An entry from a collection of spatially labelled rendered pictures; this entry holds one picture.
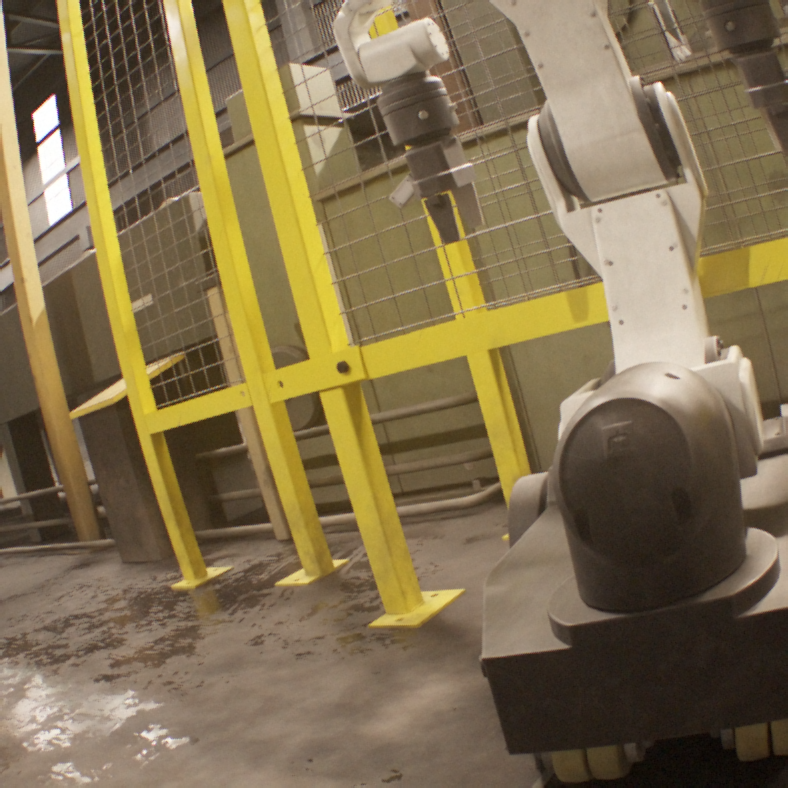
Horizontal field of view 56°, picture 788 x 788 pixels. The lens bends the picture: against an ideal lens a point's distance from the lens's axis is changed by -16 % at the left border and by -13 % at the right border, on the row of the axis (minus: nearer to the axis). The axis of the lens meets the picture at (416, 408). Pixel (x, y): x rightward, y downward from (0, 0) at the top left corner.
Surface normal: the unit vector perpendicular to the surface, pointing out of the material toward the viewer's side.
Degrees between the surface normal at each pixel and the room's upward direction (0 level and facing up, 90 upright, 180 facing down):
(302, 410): 93
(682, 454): 73
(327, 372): 90
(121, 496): 90
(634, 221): 60
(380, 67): 101
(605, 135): 94
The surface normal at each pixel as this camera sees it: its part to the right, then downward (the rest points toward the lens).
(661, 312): -0.48, -0.32
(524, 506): -0.44, -0.58
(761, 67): -0.34, 0.37
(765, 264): -0.54, 0.22
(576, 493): -0.65, 0.01
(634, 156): -0.19, 0.67
